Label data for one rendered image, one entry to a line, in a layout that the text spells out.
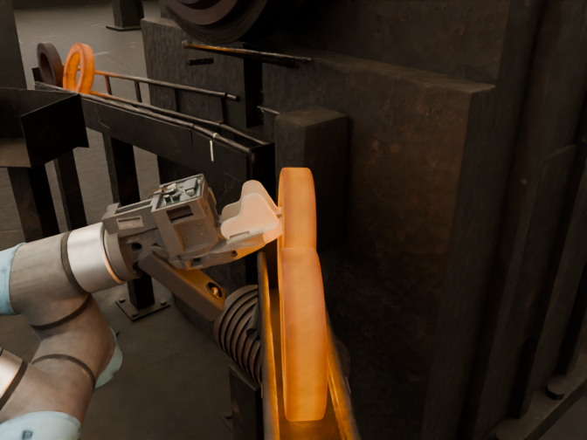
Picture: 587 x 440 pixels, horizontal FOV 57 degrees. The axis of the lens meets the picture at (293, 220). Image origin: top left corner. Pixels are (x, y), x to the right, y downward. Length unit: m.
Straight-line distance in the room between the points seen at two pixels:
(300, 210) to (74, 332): 0.30
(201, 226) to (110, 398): 0.99
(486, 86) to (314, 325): 0.46
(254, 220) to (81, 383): 0.25
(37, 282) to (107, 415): 0.88
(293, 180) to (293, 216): 0.05
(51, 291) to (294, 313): 0.31
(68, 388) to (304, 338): 0.29
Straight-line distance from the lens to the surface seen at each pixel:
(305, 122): 0.83
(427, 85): 0.79
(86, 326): 0.69
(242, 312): 0.87
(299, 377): 0.45
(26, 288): 0.66
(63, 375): 0.64
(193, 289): 0.64
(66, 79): 1.94
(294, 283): 0.45
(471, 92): 0.75
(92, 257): 0.63
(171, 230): 0.59
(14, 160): 1.39
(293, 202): 0.56
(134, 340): 1.70
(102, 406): 1.52
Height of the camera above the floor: 1.04
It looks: 27 degrees down
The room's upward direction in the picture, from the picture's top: straight up
